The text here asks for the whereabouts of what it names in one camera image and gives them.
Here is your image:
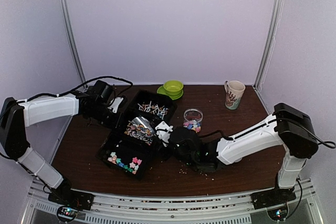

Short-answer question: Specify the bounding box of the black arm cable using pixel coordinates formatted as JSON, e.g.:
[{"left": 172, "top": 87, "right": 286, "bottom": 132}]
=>
[
  {"left": 0, "top": 76, "right": 133, "bottom": 162},
  {"left": 199, "top": 113, "right": 336, "bottom": 148}
]

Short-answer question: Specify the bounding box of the aluminium frame post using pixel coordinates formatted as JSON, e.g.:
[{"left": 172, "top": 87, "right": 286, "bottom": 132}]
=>
[
  {"left": 254, "top": 0, "right": 284, "bottom": 91},
  {"left": 60, "top": 0, "right": 86, "bottom": 82}
]

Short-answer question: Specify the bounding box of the coral pattern ceramic mug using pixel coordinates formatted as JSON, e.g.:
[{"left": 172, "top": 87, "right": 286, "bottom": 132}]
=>
[{"left": 224, "top": 80, "right": 246, "bottom": 110}]

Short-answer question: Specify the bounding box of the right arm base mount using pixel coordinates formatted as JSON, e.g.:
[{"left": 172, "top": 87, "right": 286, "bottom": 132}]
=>
[{"left": 251, "top": 187, "right": 296, "bottom": 222}]

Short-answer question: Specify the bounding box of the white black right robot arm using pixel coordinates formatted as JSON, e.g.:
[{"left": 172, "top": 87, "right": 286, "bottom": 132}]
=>
[{"left": 154, "top": 103, "right": 319, "bottom": 204}]

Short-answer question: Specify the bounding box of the front aluminium rail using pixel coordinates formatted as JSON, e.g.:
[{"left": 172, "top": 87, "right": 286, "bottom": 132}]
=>
[{"left": 26, "top": 191, "right": 318, "bottom": 224}]

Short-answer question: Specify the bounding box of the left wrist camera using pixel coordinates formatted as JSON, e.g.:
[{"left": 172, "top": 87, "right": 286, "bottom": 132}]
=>
[{"left": 108, "top": 97, "right": 127, "bottom": 113}]

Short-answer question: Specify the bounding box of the green bowl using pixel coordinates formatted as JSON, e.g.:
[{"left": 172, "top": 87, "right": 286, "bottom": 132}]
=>
[{"left": 163, "top": 80, "right": 184, "bottom": 96}]

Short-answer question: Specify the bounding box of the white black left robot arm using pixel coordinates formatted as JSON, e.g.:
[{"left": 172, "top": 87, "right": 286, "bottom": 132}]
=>
[{"left": 1, "top": 80, "right": 125, "bottom": 205}]

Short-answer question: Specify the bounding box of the black three-compartment candy tray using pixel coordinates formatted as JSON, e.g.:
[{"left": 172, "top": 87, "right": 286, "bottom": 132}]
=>
[{"left": 96, "top": 90, "right": 177, "bottom": 179}]

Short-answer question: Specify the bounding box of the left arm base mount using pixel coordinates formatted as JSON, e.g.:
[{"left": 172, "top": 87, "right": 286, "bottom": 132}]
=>
[{"left": 44, "top": 179, "right": 94, "bottom": 223}]

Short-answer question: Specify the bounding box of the right aluminium frame post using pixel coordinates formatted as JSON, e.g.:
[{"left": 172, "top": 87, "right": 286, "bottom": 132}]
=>
[{"left": 254, "top": 0, "right": 284, "bottom": 91}]

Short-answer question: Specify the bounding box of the green saucer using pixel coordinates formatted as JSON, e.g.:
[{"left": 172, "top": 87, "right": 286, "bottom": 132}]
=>
[{"left": 156, "top": 86, "right": 184, "bottom": 100}]

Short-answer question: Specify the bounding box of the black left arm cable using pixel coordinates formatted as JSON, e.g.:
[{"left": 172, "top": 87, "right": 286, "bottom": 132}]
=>
[{"left": 0, "top": 76, "right": 133, "bottom": 162}]

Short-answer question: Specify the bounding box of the clear plastic jar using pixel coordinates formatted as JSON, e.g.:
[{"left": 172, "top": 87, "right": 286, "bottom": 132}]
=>
[{"left": 183, "top": 108, "right": 203, "bottom": 133}]

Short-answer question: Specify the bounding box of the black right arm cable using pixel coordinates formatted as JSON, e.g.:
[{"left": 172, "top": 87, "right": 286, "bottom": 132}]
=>
[{"left": 199, "top": 113, "right": 336, "bottom": 148}]

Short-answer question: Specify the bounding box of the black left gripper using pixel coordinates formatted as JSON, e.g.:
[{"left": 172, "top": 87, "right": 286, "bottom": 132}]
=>
[{"left": 86, "top": 103, "right": 126, "bottom": 130}]

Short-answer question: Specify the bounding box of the left aluminium frame post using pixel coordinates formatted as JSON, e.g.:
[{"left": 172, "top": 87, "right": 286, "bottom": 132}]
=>
[{"left": 60, "top": 0, "right": 86, "bottom": 82}]

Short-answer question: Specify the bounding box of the silver metal scoop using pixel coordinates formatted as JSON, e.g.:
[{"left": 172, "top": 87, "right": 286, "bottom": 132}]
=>
[{"left": 131, "top": 116, "right": 155, "bottom": 138}]

